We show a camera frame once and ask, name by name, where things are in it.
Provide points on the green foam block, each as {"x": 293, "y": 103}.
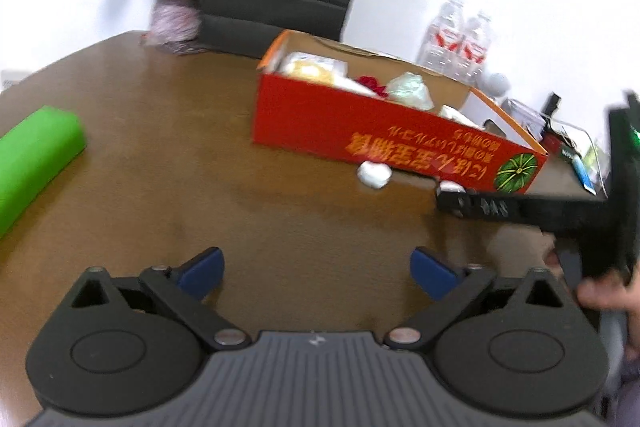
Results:
{"x": 35, "y": 157}

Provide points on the red fabric rose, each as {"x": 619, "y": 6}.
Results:
{"x": 371, "y": 86}

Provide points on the person's right hand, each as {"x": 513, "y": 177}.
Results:
{"x": 605, "y": 297}

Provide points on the silver metal tin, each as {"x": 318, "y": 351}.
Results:
{"x": 522, "y": 113}

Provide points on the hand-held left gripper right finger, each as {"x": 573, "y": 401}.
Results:
{"x": 430, "y": 274}

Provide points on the white round figure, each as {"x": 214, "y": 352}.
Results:
{"x": 496, "y": 86}

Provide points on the yellow and white packet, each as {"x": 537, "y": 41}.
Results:
{"x": 310, "y": 68}

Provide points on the clear water bottle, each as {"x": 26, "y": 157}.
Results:
{"x": 472, "y": 49}
{"x": 442, "y": 37}

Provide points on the small black device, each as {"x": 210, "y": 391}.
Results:
{"x": 551, "y": 104}

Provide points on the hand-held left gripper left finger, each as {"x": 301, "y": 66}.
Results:
{"x": 202, "y": 273}

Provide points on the red cardboard box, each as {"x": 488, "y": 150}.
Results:
{"x": 380, "y": 132}

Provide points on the crumpled clear plastic bag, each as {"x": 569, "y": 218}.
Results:
{"x": 410, "y": 91}

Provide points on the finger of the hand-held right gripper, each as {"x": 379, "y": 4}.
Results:
{"x": 480, "y": 207}

